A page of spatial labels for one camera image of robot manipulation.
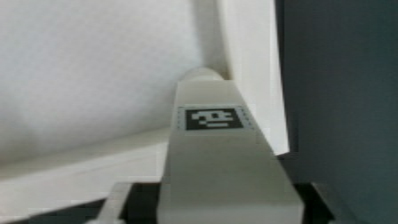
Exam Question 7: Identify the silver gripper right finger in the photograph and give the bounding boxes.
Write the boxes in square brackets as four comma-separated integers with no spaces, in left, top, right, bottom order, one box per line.
[294,182,341,224]

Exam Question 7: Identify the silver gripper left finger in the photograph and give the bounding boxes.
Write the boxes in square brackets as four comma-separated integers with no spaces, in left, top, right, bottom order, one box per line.
[87,182,159,224]

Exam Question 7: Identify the white leg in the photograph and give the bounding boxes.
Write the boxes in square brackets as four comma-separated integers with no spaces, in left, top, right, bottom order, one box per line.
[156,68,303,224]

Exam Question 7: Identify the white desk top tray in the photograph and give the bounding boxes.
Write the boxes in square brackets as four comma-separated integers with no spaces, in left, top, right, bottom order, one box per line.
[0,0,289,166]

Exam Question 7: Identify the white front fence bar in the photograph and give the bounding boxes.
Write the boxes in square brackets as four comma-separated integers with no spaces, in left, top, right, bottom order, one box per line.
[0,143,165,223]

